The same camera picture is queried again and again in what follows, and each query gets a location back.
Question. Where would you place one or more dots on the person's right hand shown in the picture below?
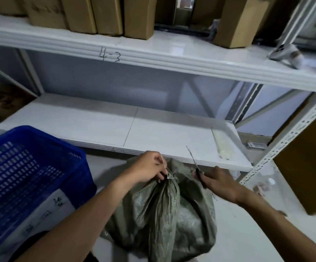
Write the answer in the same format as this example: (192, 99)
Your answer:
(223, 185)

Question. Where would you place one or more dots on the person's left hand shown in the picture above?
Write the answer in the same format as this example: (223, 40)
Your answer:
(144, 167)

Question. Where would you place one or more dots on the black scissors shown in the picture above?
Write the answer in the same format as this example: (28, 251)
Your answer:
(200, 177)

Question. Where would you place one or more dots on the white zip tie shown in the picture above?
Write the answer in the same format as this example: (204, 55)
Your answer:
(170, 175)

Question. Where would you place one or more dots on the green woven sack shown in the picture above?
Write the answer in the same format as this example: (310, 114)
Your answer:
(174, 221)

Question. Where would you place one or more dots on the blue plastic basket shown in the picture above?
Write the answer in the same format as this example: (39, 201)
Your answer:
(24, 166)

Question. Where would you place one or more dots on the person's left forearm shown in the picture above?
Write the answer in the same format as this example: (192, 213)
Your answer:
(73, 226)

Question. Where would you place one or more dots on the person's right forearm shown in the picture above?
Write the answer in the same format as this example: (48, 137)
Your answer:
(289, 231)

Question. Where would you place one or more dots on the clear bag of zip ties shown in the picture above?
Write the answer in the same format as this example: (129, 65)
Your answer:
(223, 145)

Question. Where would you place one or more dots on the clear plastic bottle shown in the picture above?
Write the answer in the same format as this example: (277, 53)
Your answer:
(264, 186)

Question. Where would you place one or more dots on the small white packet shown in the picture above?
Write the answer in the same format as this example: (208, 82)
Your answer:
(256, 145)

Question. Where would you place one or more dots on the white paper label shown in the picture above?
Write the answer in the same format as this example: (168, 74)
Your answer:
(51, 212)

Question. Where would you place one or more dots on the white metal shelf rack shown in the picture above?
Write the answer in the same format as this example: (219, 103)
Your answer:
(174, 57)

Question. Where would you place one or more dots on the white handheld scanner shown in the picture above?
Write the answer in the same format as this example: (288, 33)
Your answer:
(286, 54)

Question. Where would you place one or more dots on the tall small cardboard box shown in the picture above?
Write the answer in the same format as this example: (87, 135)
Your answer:
(139, 17)
(79, 14)
(107, 14)

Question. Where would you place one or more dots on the red patterned carton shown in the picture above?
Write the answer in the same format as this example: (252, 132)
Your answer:
(5, 100)

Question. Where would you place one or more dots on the small white crumpled item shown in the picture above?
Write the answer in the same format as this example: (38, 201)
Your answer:
(214, 28)

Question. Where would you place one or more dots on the large open cardboard box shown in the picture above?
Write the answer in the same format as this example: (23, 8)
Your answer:
(205, 10)
(164, 9)
(278, 16)

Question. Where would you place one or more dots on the cube cardboard box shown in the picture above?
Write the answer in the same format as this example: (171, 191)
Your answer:
(239, 23)

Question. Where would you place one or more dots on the handwritten cardboard box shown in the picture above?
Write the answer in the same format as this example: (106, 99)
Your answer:
(46, 14)

